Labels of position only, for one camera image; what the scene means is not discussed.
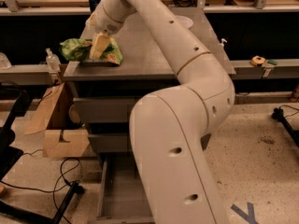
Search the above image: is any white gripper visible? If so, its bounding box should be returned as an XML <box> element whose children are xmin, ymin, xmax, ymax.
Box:
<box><xmin>85</xmin><ymin>0</ymin><xmax>124</xmax><ymax>60</ymax></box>

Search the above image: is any green rice chip bag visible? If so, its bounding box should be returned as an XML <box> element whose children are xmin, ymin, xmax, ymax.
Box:
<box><xmin>60</xmin><ymin>37</ymin><xmax>122</xmax><ymax>65</ymax></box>

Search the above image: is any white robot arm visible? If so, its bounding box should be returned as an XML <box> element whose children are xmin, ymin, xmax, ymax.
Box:
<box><xmin>89</xmin><ymin>0</ymin><xmax>235</xmax><ymax>224</ymax></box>

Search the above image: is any grey drawer cabinet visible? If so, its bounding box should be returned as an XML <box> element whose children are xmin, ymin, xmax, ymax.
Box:
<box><xmin>63</xmin><ymin>7</ymin><xmax>236</xmax><ymax>166</ymax></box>

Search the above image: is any grey top drawer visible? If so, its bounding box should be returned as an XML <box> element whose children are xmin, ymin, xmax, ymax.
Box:
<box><xmin>73</xmin><ymin>97</ymin><xmax>137</xmax><ymax>123</ymax></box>

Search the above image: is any grey drawer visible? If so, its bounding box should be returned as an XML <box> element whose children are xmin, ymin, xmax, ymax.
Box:
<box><xmin>88</xmin><ymin>153</ymin><xmax>155</xmax><ymax>224</ymax></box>
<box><xmin>73</xmin><ymin>97</ymin><xmax>137</xmax><ymax>123</ymax></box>
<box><xmin>88</xmin><ymin>133</ymin><xmax>132</xmax><ymax>153</ymax></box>

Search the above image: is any grey middle drawer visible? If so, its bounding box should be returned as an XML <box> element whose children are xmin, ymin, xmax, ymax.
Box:
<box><xmin>88</xmin><ymin>133</ymin><xmax>132</xmax><ymax>153</ymax></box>

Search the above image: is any grey bottom drawer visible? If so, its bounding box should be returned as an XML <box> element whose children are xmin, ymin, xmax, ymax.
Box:
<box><xmin>88</xmin><ymin>153</ymin><xmax>155</xmax><ymax>224</ymax></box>

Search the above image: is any clear plastic bottle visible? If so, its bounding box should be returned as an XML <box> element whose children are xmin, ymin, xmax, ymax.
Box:
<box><xmin>46</xmin><ymin>48</ymin><xmax>61</xmax><ymax>72</ymax></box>

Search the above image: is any white bowl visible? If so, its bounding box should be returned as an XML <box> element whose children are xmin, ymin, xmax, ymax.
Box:
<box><xmin>177</xmin><ymin>15</ymin><xmax>193</xmax><ymax>29</ymax></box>

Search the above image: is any cardboard box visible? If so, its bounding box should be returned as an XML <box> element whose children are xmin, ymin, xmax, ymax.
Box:
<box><xmin>25</xmin><ymin>83</ymin><xmax>95</xmax><ymax>158</ymax></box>

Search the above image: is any black stand left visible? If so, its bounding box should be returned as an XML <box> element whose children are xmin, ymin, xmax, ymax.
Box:
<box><xmin>0</xmin><ymin>81</ymin><xmax>84</xmax><ymax>224</ymax></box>

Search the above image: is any small white pump bottle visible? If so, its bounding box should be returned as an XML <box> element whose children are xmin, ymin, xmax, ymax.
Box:
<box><xmin>221</xmin><ymin>38</ymin><xmax>227</xmax><ymax>48</ymax></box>

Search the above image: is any green small object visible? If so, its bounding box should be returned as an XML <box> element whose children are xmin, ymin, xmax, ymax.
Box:
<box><xmin>267</xmin><ymin>60</ymin><xmax>278</xmax><ymax>65</ymax></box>

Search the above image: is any black tripod leg right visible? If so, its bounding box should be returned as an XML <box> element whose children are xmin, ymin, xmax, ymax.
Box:
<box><xmin>272</xmin><ymin>108</ymin><xmax>299</xmax><ymax>147</ymax></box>

